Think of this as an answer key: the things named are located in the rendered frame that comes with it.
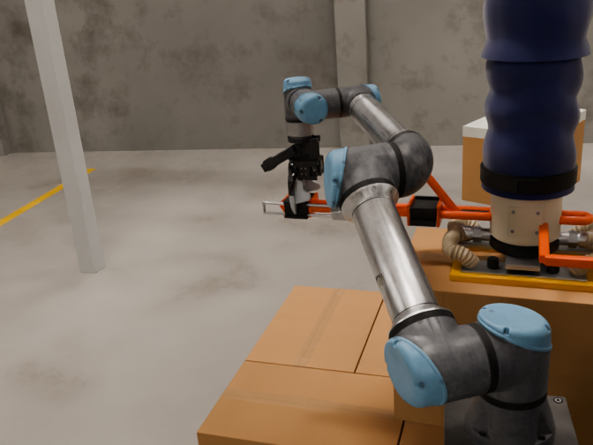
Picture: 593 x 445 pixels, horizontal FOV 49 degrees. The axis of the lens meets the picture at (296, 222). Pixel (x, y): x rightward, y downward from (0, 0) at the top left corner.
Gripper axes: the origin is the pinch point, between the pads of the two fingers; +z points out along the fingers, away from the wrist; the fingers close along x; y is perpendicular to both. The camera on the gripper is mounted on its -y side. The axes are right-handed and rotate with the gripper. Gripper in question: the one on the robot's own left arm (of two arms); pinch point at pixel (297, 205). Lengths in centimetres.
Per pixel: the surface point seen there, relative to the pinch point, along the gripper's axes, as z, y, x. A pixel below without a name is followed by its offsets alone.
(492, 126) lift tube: -24, 52, -5
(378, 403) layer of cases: 66, 21, 3
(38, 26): -39, -217, 172
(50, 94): 1, -217, 172
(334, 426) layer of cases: 66, 10, -11
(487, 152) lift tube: -18, 51, -5
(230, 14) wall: -18, -235, 495
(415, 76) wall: 52, -47, 516
